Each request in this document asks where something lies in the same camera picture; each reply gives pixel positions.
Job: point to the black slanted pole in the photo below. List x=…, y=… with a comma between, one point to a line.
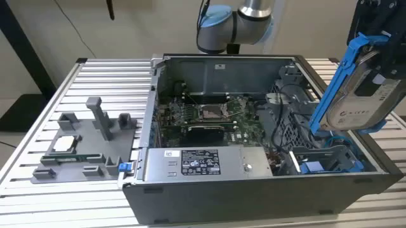
x=22, y=45

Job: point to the gray metal disk cage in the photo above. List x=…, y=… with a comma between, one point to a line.
x=285, y=123

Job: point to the silver CPU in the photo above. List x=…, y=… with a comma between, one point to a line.
x=65, y=143

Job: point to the green motherboard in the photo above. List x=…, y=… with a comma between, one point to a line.
x=248, y=133

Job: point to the gray parts rack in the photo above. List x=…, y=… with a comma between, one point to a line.
x=96, y=147

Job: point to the black hanging stick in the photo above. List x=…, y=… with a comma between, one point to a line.
x=110, y=9

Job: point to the blue plastic disk carrier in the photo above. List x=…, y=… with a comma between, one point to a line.
x=313, y=167

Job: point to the CPU socket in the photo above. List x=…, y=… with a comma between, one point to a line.
x=212, y=111

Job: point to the black flat floor object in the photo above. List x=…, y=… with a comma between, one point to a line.
x=22, y=114

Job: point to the green RAM stick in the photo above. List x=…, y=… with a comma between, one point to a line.
x=85, y=156

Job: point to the black graphics card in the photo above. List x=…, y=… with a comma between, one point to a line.
x=206, y=136

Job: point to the hard disk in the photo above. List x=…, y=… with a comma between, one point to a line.
x=349, y=111

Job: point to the black open PC case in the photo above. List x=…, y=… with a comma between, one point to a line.
x=222, y=202

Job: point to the silver power supply unit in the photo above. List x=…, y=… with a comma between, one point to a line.
x=158, y=166

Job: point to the blue case latch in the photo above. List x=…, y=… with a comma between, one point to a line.
x=125, y=167

